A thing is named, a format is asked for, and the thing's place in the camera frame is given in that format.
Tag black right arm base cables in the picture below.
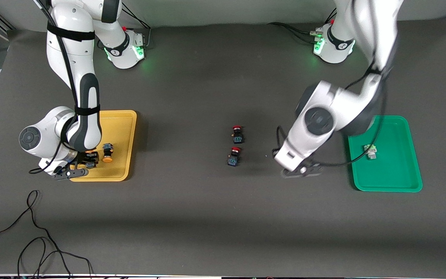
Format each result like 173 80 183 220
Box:
120 2 152 49

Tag green plastic tray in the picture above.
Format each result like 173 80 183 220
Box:
346 115 423 193

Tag black left arm base cables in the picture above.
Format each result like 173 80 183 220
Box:
268 8 338 43

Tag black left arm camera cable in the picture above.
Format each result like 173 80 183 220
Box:
271 64 388 168

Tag yellow plastic tray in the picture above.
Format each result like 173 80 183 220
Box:
68 110 137 182

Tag dark grey table mat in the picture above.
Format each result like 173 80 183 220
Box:
0 15 446 276

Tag loose thin black cable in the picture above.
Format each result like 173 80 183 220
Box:
0 190 94 279

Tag black arm base cables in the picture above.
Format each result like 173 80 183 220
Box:
120 2 152 49
268 8 338 43

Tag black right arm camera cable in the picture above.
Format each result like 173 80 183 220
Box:
29 0 103 175

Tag black velcro cable strap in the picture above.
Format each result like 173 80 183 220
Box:
47 22 96 42
74 105 101 116

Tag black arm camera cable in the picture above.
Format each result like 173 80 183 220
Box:
271 64 388 168
29 0 103 175

